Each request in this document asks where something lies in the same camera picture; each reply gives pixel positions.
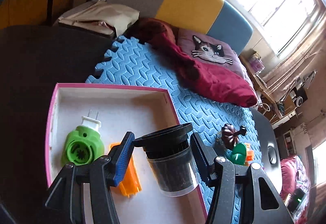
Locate dark brown flower toy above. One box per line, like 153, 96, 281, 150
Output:
221, 124, 247, 150

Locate green plastic funnel piece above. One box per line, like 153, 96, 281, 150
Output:
226, 143, 247, 166

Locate black lidded clear jar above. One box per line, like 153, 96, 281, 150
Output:
133, 122, 198, 197

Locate orange cube block toy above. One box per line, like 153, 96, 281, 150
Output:
244, 143, 254, 167

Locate orange plastic clip piece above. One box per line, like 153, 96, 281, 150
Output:
113, 156, 142, 198

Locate green plug-in device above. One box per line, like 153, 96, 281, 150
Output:
61, 110, 105, 166

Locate pink rimmed white tray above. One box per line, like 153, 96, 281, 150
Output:
45, 83, 207, 223

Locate dark red blanket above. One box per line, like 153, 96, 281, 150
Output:
126, 18, 258, 108

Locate wooden side desk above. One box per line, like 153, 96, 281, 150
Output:
239, 55, 297, 128

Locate blue foam puzzle mat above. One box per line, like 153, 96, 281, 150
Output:
86, 36, 262, 164

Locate purple box on desk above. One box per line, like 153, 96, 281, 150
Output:
249, 52, 265, 74

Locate purple cat pillow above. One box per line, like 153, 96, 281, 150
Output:
177, 29, 254, 88

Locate beige cloth bag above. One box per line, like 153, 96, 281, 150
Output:
57, 0, 140, 38

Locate grey yellow blue headboard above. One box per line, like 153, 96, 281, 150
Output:
107, 0, 253, 54

